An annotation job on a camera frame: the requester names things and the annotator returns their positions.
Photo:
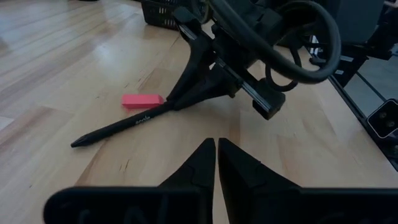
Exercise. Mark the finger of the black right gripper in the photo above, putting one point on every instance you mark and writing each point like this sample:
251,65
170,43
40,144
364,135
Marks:
211,90
194,71

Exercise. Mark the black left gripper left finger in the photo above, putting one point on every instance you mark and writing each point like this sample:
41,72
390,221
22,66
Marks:
202,174

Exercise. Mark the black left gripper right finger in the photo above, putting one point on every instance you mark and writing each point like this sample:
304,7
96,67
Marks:
239,177

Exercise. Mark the pink eraser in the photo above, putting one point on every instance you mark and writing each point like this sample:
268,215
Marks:
141,101

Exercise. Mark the black plastic mesh bin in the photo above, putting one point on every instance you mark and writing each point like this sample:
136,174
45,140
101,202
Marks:
158,15

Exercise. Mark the black pen with white print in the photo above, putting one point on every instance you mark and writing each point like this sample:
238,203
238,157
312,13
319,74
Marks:
124,124

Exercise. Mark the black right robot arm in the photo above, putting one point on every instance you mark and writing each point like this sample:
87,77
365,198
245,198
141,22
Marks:
280,18

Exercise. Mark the black aluminium table frame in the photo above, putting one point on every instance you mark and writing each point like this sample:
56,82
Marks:
357,112

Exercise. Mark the black bracket with screws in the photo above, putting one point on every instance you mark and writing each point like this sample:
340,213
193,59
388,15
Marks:
384,119

